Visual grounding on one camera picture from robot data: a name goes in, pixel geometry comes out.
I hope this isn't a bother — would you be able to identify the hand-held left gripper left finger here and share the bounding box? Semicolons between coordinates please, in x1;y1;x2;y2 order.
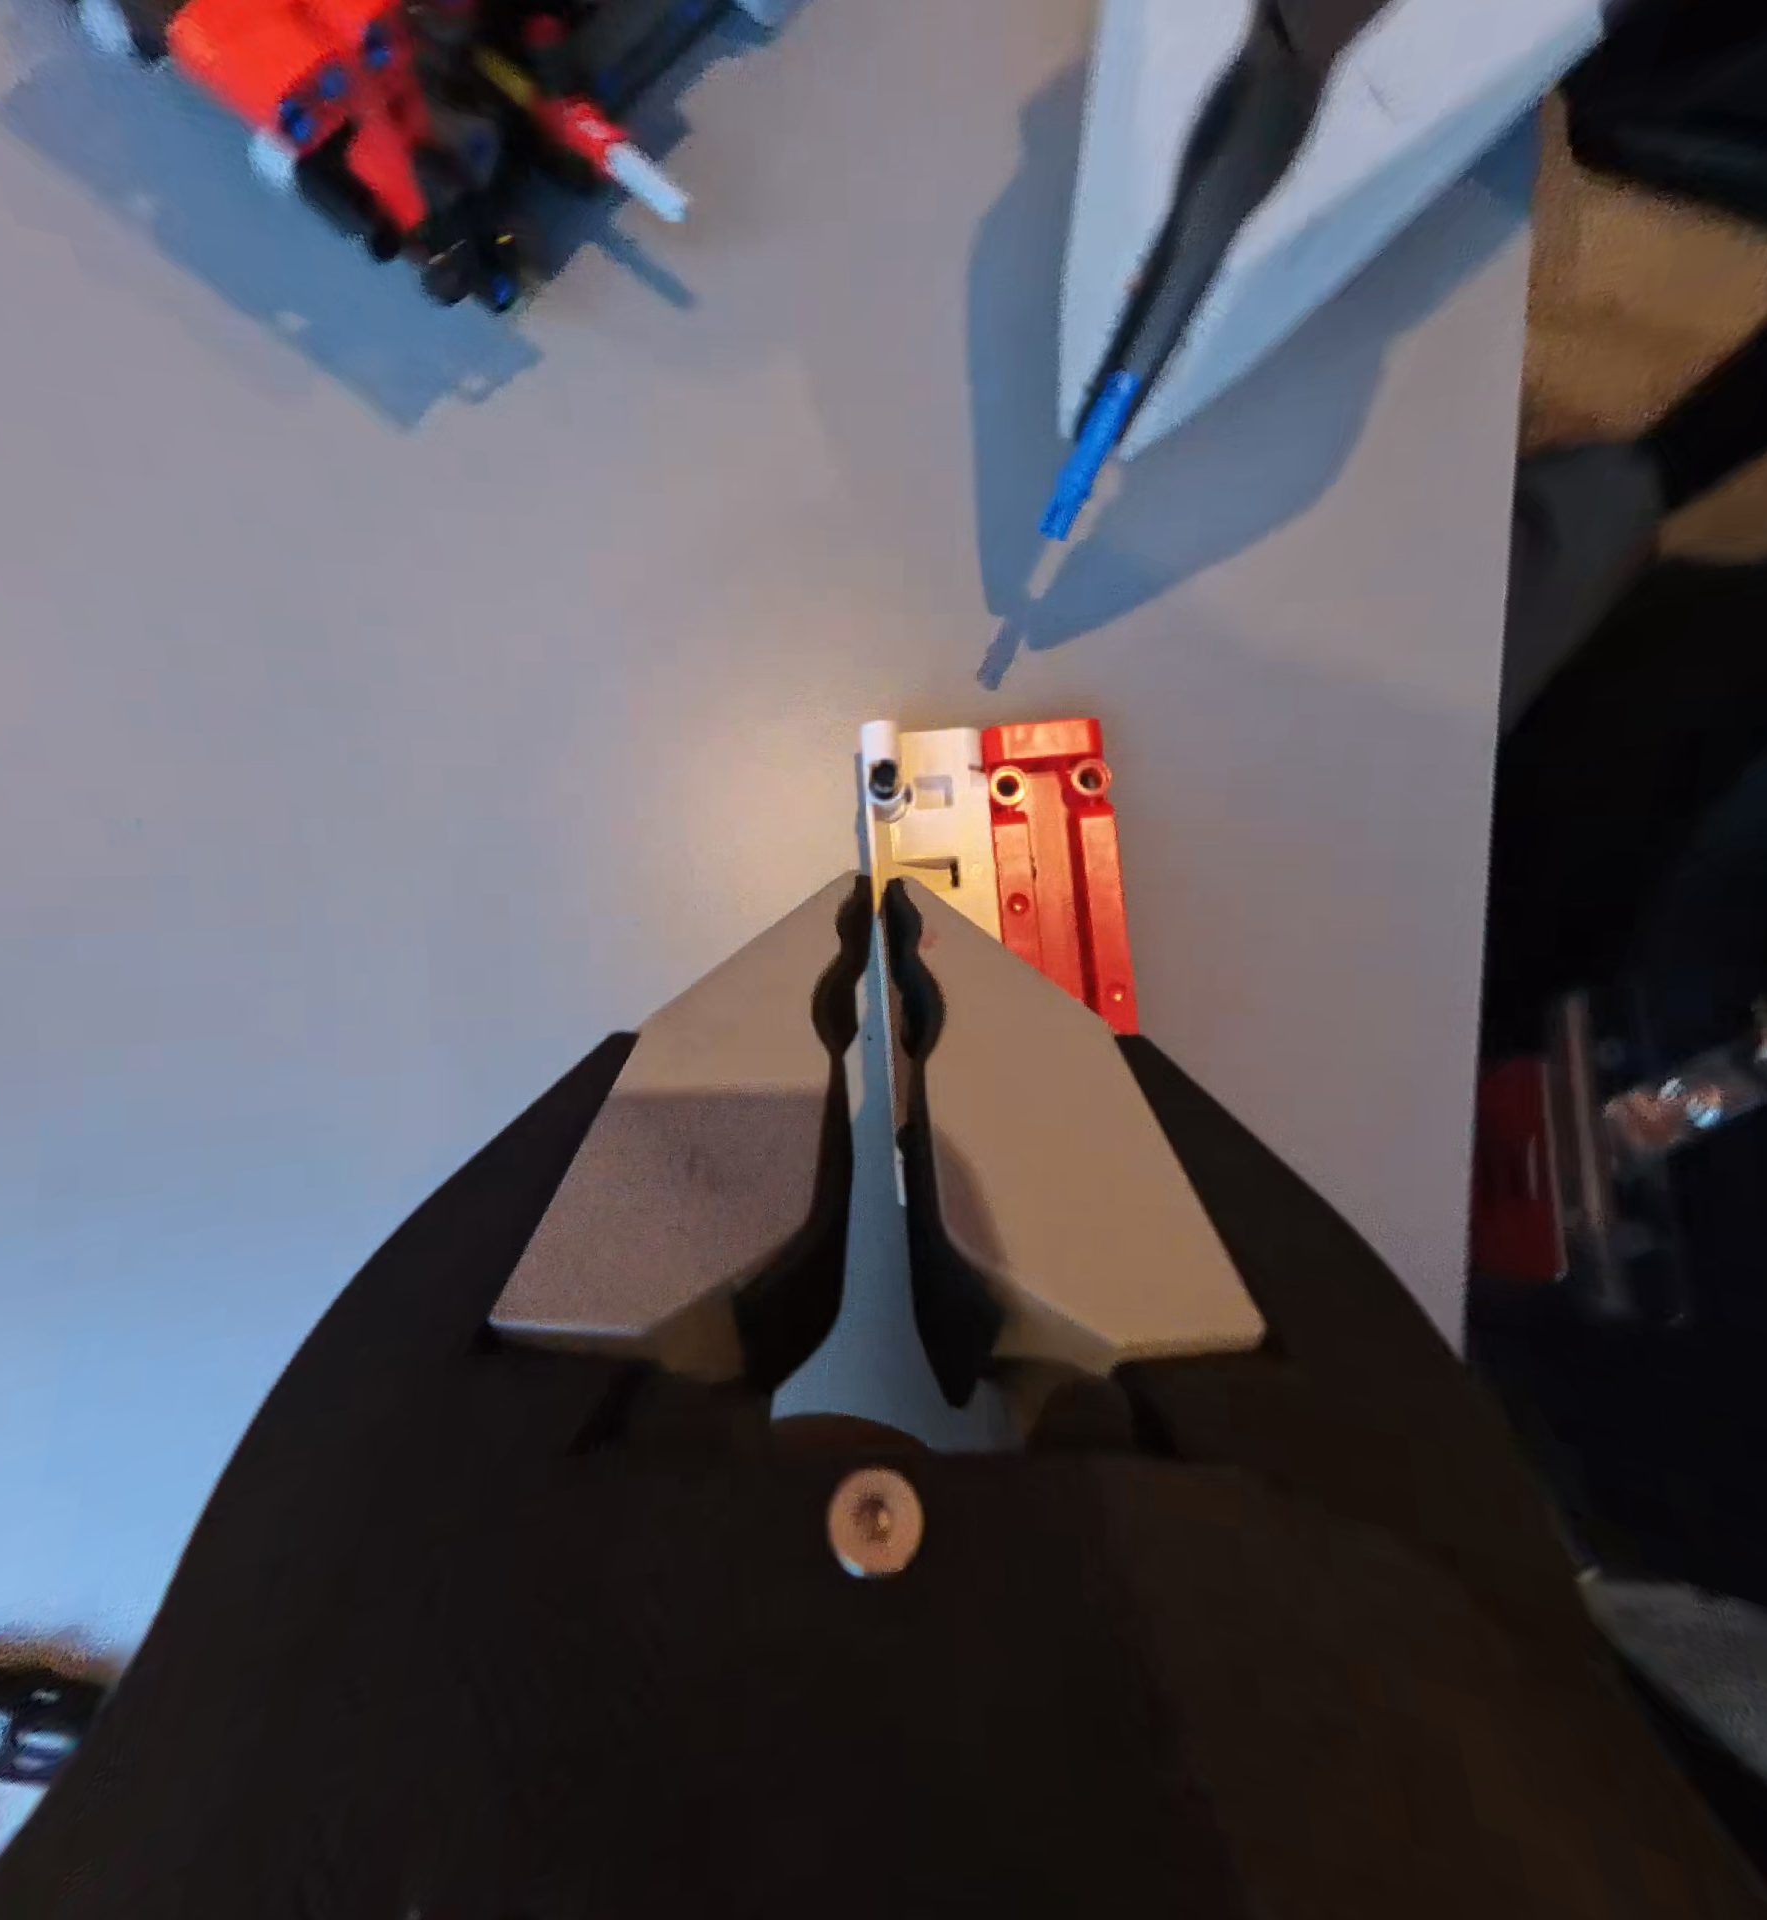
484;874;878;1395

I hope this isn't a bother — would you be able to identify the metal chair part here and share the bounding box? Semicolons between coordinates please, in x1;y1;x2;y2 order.
1600;976;1767;1158

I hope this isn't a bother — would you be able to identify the grey desk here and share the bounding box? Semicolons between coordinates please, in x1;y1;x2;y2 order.
0;0;1541;1920

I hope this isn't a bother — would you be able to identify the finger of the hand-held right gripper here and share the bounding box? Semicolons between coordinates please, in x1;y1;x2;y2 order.
1122;0;1605;462
1056;0;1281;446

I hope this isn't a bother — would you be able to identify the red and white panel assembly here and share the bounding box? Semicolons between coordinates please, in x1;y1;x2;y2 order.
854;718;1145;1202

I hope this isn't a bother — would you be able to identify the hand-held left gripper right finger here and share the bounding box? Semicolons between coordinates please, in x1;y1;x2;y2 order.
882;879;1267;1413

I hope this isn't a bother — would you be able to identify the black printed panel piece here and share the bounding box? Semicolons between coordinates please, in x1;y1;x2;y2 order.
0;1633;128;1786

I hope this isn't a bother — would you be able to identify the partly built toy car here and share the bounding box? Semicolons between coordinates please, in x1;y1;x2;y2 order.
71;0;693;320

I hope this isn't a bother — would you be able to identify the blue axle pin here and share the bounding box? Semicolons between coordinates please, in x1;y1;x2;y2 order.
1035;365;1145;543

